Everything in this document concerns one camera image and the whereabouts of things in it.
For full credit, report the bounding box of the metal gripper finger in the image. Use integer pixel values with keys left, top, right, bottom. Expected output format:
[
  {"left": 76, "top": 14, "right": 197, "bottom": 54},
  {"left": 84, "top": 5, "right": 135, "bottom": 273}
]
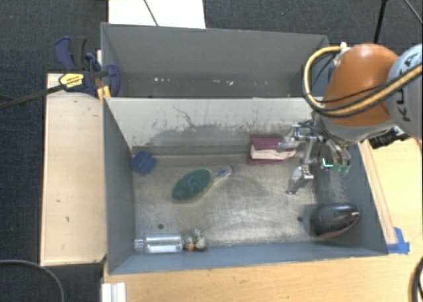
[
  {"left": 286, "top": 165, "right": 315, "bottom": 196},
  {"left": 276, "top": 126, "right": 311, "bottom": 153}
]

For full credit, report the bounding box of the red-brown flat block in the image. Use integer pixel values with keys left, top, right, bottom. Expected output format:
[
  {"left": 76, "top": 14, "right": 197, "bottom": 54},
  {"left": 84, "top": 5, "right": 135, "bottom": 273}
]
[{"left": 247, "top": 134, "right": 298, "bottom": 166}]

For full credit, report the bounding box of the black glossy oval object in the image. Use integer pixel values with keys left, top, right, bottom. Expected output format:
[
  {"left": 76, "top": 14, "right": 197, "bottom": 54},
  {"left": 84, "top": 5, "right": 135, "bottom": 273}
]
[{"left": 308, "top": 203, "right": 362, "bottom": 240}]

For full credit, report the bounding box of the grey metal bin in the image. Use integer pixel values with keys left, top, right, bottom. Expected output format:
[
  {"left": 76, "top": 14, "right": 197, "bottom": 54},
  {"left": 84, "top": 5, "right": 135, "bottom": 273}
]
[{"left": 100, "top": 22, "right": 389, "bottom": 276}]

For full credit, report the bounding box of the dark green oval scrub brush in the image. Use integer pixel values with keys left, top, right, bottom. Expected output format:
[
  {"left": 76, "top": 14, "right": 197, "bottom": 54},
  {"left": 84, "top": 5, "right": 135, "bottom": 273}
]
[{"left": 171, "top": 163, "right": 237, "bottom": 204}]

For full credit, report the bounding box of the small speckled toy animal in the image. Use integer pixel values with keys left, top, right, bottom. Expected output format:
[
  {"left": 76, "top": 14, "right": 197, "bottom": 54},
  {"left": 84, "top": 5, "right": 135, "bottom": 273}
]
[{"left": 183, "top": 228, "right": 208, "bottom": 252}]

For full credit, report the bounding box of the blue sponge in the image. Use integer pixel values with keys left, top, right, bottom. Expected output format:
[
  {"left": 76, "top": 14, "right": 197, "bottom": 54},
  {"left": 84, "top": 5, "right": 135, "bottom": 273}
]
[{"left": 130, "top": 150, "right": 157, "bottom": 176}]

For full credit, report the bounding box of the clear plastic bottle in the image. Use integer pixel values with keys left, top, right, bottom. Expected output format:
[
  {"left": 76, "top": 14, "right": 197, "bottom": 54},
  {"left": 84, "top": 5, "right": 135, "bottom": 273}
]
[{"left": 133, "top": 232, "right": 184, "bottom": 255}]

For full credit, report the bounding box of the pale wood flat board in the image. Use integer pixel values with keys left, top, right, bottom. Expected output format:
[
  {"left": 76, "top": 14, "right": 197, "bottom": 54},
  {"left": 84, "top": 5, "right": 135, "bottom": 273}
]
[{"left": 39, "top": 73, "right": 108, "bottom": 267}]

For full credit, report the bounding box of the black cylinder on white bracket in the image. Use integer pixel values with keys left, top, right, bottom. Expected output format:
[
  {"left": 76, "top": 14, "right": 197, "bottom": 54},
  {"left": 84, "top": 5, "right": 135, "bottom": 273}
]
[{"left": 367, "top": 126, "right": 410, "bottom": 150}]

